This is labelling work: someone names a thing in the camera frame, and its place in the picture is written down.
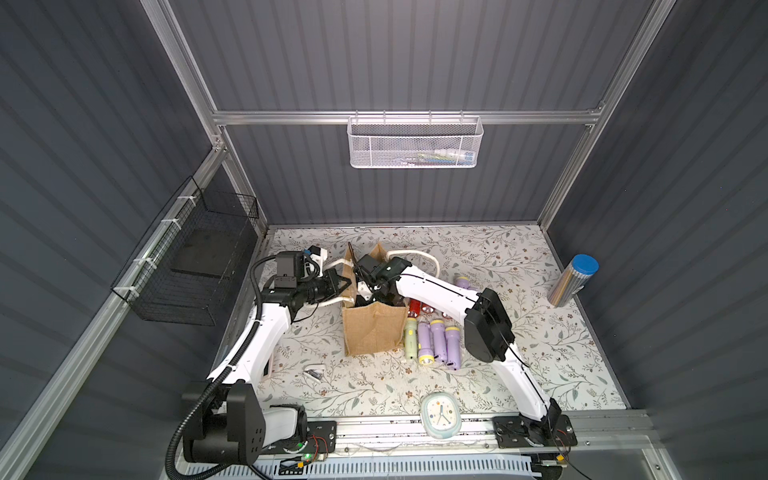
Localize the white vented strip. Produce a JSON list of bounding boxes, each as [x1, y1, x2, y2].
[[182, 458, 535, 480]]

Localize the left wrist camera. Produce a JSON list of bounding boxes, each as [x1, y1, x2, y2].
[[305, 245, 329, 272]]

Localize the mint green alarm clock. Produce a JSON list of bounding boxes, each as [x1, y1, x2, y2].
[[420, 392, 462, 439]]

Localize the white wire mesh basket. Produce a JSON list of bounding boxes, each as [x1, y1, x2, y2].
[[346, 113, 484, 169]]

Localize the markers in white basket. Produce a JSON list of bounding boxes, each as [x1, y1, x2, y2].
[[401, 148, 476, 168]]

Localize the steel bottle blue cap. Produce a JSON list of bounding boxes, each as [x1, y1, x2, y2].
[[547, 254, 599, 308]]

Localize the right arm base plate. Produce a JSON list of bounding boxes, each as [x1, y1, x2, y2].
[[492, 415, 578, 449]]

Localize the floral table mat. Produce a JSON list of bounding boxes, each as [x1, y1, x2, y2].
[[258, 225, 624, 417]]

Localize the brown burlap tote bag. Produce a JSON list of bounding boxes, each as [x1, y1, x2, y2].
[[322, 244, 410, 356]]

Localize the black wire basket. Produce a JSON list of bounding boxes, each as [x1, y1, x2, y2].
[[112, 177, 261, 327]]

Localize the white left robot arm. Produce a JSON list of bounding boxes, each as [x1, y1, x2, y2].
[[164, 246, 351, 479]]

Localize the green flashlight lower left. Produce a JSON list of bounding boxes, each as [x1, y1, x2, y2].
[[403, 317, 418, 360]]

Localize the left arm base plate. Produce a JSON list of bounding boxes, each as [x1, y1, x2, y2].
[[262, 421, 338, 455]]

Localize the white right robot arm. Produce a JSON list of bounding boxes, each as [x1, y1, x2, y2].
[[352, 255, 562, 445]]

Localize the red flashlight far left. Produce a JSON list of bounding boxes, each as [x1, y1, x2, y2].
[[408, 299, 422, 318]]

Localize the purple flashlight upper row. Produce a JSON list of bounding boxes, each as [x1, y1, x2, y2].
[[454, 276, 472, 290]]

